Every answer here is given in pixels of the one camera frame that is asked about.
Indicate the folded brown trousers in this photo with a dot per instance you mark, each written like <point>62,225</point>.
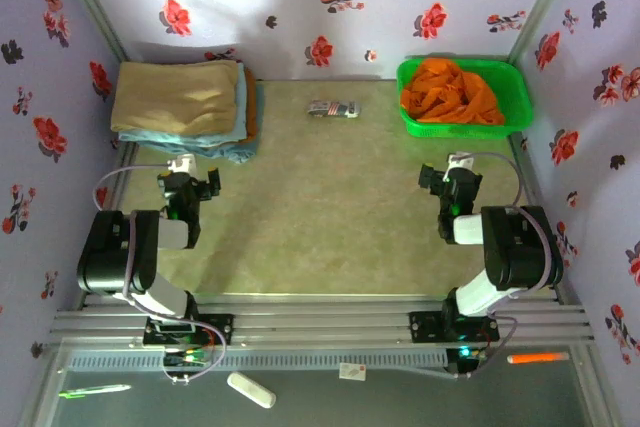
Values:
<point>252,112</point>

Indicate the white plastic remote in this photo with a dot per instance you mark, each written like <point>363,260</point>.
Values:
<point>251,390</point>

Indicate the small white card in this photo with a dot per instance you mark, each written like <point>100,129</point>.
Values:
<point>352,371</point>

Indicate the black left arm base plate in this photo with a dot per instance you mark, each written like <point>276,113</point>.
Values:
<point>220,329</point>

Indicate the green pen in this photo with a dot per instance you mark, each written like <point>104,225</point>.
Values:
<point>97,390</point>

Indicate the green plastic basket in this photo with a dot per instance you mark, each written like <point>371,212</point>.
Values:
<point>515,97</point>

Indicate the orange marker pen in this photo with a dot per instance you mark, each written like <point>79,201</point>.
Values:
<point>537,358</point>

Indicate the folded grey-blue trousers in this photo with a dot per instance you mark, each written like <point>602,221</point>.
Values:
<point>240,149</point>

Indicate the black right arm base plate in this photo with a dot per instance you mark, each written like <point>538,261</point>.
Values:
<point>425,327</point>

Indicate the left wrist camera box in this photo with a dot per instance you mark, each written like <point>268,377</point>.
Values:
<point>181,163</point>

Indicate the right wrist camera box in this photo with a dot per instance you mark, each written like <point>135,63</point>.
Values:
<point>460,160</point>

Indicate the aluminium corner post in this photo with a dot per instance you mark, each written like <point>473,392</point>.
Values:
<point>545,2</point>
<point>87,2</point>

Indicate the folded beige trousers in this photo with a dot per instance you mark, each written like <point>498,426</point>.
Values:
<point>175,97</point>

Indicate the small printed packet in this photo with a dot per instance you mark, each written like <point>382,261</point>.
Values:
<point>332,109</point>

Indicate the orange trousers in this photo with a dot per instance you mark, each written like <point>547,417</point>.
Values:
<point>450,94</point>

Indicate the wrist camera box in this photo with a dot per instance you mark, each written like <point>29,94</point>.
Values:
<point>460,160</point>
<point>181,163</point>

